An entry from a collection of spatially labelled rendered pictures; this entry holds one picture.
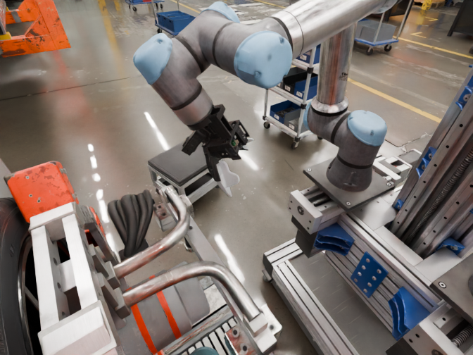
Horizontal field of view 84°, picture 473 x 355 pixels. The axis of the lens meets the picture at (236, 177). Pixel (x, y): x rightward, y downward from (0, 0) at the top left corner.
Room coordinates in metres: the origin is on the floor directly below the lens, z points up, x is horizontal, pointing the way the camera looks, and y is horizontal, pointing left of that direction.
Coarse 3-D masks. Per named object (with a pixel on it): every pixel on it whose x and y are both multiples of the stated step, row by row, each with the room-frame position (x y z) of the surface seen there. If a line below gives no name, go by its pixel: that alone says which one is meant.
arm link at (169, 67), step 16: (144, 48) 0.46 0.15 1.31; (160, 48) 0.45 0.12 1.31; (176, 48) 0.47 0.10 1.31; (144, 64) 0.44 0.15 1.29; (160, 64) 0.44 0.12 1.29; (176, 64) 0.46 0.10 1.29; (192, 64) 0.47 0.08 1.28; (160, 80) 0.44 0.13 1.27; (176, 80) 0.45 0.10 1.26; (192, 80) 0.47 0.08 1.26; (160, 96) 0.46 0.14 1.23; (176, 96) 0.44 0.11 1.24; (192, 96) 0.45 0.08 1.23
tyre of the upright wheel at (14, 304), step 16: (0, 208) 0.26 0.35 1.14; (16, 208) 0.30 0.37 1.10; (0, 224) 0.23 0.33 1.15; (16, 224) 0.26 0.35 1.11; (0, 240) 0.20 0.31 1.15; (16, 240) 0.23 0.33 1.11; (64, 240) 0.39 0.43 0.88; (0, 256) 0.18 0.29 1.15; (16, 256) 0.20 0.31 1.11; (0, 272) 0.16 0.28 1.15; (16, 272) 0.18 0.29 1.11; (0, 288) 0.14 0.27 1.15; (16, 288) 0.15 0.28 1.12; (0, 304) 0.12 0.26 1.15; (16, 304) 0.13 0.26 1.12; (0, 320) 0.10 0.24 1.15; (16, 320) 0.12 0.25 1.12; (0, 336) 0.09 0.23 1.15; (16, 336) 0.10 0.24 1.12; (0, 352) 0.08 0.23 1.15; (16, 352) 0.08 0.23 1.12
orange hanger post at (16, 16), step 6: (24, 0) 4.93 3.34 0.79; (30, 0) 4.89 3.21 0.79; (6, 6) 4.76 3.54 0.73; (24, 6) 4.82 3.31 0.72; (30, 6) 4.87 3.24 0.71; (36, 6) 4.89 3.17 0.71; (6, 12) 4.66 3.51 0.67; (12, 12) 4.70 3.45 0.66; (18, 12) 4.75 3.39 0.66; (24, 12) 4.79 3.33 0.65; (30, 12) 4.83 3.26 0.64; (36, 12) 4.87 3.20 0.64; (6, 18) 4.64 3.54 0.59; (12, 18) 4.68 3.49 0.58; (18, 18) 4.72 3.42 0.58; (24, 18) 4.76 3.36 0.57; (30, 18) 4.81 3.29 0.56; (36, 18) 4.85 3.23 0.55
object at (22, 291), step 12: (24, 240) 0.26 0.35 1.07; (24, 252) 0.22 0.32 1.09; (60, 252) 0.35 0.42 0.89; (24, 264) 0.20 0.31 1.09; (24, 276) 0.18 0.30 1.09; (24, 288) 0.17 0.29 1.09; (36, 288) 0.23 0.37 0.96; (24, 300) 0.15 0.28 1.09; (36, 300) 0.18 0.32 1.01; (24, 312) 0.13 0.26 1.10; (36, 312) 0.17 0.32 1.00; (24, 324) 0.12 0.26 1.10; (36, 324) 0.16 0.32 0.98; (24, 336) 0.11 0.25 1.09; (36, 336) 0.16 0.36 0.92; (36, 348) 0.14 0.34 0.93
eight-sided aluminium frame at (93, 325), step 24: (48, 216) 0.27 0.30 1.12; (72, 216) 0.27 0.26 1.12; (48, 240) 0.23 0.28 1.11; (72, 240) 0.22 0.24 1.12; (96, 240) 0.39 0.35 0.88; (48, 264) 0.18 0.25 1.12; (72, 264) 0.18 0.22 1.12; (48, 288) 0.15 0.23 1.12; (96, 288) 0.16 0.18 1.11; (48, 312) 0.12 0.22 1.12; (96, 312) 0.12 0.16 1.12; (48, 336) 0.10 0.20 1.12; (72, 336) 0.10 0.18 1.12; (96, 336) 0.10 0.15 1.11
